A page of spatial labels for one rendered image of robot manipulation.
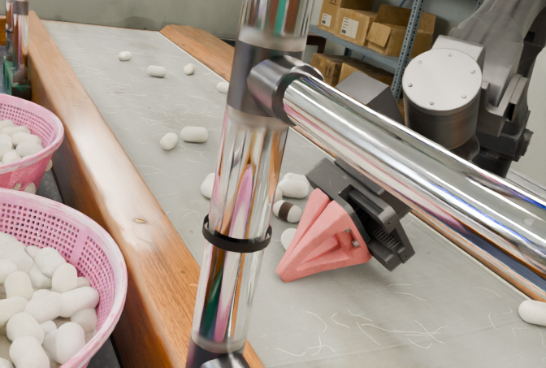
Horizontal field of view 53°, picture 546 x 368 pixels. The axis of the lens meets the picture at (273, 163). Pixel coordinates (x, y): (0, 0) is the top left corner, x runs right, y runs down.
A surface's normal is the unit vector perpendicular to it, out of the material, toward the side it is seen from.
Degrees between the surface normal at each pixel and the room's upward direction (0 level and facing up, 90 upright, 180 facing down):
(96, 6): 89
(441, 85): 46
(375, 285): 0
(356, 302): 0
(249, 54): 90
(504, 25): 31
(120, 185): 0
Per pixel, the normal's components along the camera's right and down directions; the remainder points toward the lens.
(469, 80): -0.25, -0.48
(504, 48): -0.11, -0.67
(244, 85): -0.56, 0.21
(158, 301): 0.18, -0.91
